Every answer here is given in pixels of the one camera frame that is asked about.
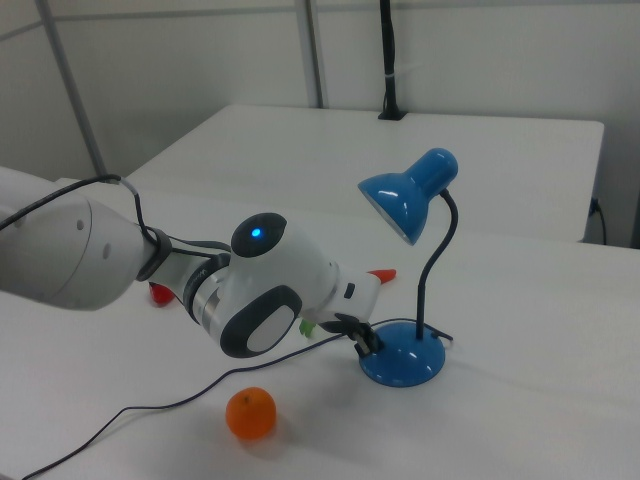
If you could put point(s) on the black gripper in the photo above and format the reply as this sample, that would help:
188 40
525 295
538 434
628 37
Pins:
345 324

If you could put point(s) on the blue desk lamp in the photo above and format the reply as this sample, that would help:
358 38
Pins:
407 365

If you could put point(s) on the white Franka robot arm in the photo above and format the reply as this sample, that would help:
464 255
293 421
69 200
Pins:
280 280

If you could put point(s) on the toy carrot with green leaves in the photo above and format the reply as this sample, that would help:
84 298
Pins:
385 275

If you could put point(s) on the orange toy fruit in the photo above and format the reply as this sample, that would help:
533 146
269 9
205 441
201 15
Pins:
250 414

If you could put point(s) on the white adjoining table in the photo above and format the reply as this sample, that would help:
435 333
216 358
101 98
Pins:
300 150

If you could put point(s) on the red toy strawberry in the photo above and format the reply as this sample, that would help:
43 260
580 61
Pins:
160 296

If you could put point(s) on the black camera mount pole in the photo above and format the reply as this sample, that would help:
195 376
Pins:
389 50

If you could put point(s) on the grey aluminium partition post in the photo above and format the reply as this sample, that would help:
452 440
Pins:
315 50
70 85

